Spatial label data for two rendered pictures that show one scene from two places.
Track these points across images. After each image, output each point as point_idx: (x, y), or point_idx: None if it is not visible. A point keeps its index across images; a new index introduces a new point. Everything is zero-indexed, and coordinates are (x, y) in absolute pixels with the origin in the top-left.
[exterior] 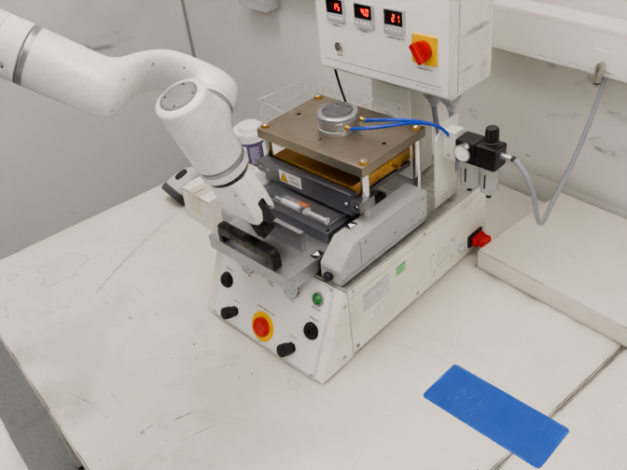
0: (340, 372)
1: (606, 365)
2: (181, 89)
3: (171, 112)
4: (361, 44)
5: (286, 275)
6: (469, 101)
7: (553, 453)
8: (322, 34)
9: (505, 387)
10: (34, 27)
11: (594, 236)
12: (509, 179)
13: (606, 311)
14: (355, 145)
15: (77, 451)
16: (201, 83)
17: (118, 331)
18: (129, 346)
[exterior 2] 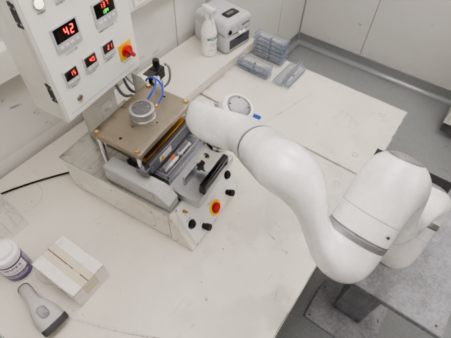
0: None
1: (210, 98)
2: (235, 103)
3: (252, 109)
4: (92, 81)
5: (229, 157)
6: (31, 108)
7: (254, 113)
8: (66, 101)
9: None
10: (259, 126)
11: None
12: (74, 121)
13: (190, 90)
14: (165, 106)
15: (307, 279)
16: (230, 94)
17: (219, 301)
18: (231, 288)
